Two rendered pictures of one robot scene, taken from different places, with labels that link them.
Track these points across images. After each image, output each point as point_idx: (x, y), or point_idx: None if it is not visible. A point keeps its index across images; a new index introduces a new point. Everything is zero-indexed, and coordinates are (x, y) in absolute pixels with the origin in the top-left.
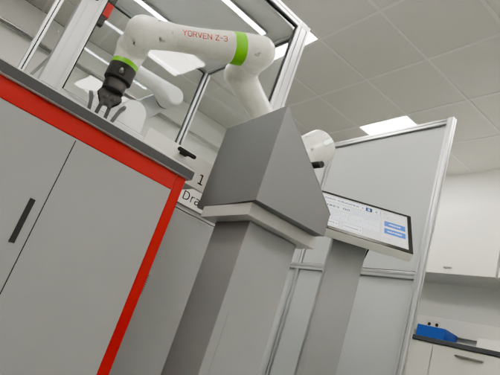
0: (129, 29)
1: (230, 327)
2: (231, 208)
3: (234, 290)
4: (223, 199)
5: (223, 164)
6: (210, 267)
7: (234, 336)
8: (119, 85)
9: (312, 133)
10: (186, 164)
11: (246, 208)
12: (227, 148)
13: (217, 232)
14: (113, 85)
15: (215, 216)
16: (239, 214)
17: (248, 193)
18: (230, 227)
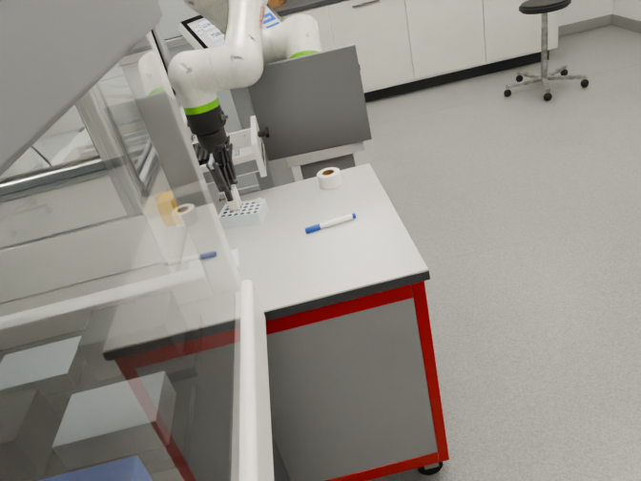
0: (248, 78)
1: None
2: (336, 151)
3: None
4: (316, 146)
5: (279, 113)
6: None
7: None
8: (225, 132)
9: (306, 25)
10: (259, 138)
11: (359, 147)
12: (269, 94)
13: (311, 169)
14: (226, 138)
15: (314, 161)
16: (352, 153)
17: (356, 135)
18: (327, 160)
